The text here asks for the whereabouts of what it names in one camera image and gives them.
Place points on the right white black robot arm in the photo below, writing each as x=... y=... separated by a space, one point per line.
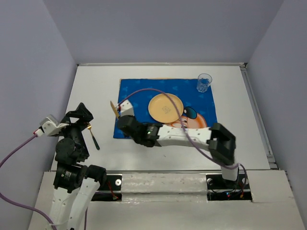
x=216 y=143

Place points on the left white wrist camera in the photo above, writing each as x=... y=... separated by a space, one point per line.
x=49 y=126

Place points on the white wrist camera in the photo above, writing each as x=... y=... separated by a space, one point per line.
x=125 y=108
x=49 y=126

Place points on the gold knife dark handle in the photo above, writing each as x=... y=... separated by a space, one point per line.
x=114 y=109

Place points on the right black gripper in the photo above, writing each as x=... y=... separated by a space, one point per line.
x=132 y=117

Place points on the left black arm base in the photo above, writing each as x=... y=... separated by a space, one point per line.
x=111 y=190

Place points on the clear plastic cup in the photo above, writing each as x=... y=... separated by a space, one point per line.
x=204 y=81

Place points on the blue cartoon placemat cloth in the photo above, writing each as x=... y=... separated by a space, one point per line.
x=199 y=108

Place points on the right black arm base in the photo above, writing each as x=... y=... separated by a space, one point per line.
x=219 y=189

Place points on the gold fork dark handle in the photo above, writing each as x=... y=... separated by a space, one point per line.
x=89 y=127

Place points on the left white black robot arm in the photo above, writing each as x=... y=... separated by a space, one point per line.
x=74 y=184

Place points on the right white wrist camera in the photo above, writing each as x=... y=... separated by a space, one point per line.
x=125 y=108

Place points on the tan round plate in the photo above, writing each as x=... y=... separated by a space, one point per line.
x=162 y=110

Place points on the metal table edge rail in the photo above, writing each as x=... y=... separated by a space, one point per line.
x=240 y=64

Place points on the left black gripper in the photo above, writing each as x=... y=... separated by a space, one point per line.
x=82 y=111

